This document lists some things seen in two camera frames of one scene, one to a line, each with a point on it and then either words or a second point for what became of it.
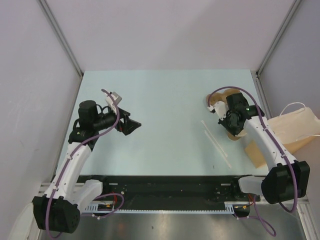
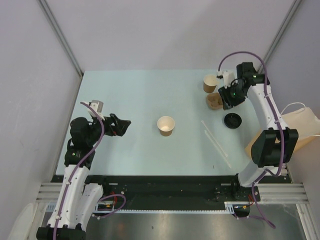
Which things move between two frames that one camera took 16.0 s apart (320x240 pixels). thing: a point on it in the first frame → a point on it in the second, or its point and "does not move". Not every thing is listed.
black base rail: [170, 189] does not move
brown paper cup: [232, 137] → [209, 83]
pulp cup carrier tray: [222, 96] does not move
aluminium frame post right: [256, 74] does not move
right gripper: [233, 131] → [228, 102]
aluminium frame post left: [59, 34] does not move
